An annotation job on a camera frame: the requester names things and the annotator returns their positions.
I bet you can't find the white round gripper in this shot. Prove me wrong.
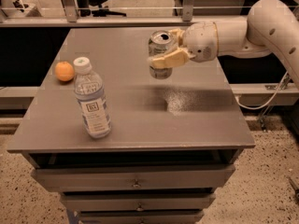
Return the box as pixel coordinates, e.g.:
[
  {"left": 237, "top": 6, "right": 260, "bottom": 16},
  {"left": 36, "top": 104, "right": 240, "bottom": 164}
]
[{"left": 148, "top": 21, "right": 218, "bottom": 69}]

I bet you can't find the green 7up soda can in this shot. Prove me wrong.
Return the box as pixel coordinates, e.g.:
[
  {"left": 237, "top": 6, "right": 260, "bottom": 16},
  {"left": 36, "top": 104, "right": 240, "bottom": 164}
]
[{"left": 149, "top": 30, "right": 174, "bottom": 79}]

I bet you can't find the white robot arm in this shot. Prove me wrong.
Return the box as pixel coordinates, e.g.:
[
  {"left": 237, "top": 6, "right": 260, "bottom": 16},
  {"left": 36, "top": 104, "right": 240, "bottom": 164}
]
[{"left": 148, "top": 0, "right": 299, "bottom": 87}]

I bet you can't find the blue label plastic water bottle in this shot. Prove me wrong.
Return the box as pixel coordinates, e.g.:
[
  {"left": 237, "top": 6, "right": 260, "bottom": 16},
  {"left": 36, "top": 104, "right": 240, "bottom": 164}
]
[{"left": 73, "top": 57, "right": 111, "bottom": 138}]

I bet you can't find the grey drawer cabinet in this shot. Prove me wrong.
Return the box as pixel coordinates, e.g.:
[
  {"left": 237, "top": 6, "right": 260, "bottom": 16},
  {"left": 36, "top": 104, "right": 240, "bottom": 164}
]
[{"left": 7, "top": 26, "right": 256, "bottom": 224}]

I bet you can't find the orange fruit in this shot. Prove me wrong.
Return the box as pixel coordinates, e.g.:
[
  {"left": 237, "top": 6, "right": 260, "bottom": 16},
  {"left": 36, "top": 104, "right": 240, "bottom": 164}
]
[{"left": 54, "top": 62, "right": 75, "bottom": 82}]

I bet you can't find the top grey drawer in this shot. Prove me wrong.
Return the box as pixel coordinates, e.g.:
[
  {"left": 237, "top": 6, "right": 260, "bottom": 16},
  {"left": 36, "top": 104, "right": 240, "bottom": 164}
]
[{"left": 32, "top": 164, "right": 235, "bottom": 192}]

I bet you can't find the grey drawer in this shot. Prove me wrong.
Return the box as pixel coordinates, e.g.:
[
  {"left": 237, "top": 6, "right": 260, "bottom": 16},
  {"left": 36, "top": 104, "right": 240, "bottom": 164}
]
[
  {"left": 61, "top": 193, "right": 216, "bottom": 212},
  {"left": 79, "top": 210, "right": 204, "bottom": 224},
  {"left": 32, "top": 164, "right": 235, "bottom": 192}
]

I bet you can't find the middle grey drawer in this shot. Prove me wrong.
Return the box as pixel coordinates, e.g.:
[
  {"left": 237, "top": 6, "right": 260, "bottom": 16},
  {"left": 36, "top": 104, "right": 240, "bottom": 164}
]
[{"left": 61, "top": 193, "right": 216, "bottom": 212}]

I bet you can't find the bottom grey drawer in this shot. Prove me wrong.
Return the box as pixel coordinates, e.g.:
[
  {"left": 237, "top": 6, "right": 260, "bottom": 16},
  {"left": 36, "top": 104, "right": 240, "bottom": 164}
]
[{"left": 79, "top": 210, "right": 204, "bottom": 224}]

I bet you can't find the white cable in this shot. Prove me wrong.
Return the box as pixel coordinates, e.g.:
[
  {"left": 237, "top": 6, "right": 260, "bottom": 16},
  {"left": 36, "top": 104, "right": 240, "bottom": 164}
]
[{"left": 235, "top": 71, "right": 291, "bottom": 111}]

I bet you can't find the metal railing frame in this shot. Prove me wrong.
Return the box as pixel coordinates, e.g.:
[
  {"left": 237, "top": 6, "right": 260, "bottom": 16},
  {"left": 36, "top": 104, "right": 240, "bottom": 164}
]
[{"left": 0, "top": 0, "right": 298, "bottom": 27}]

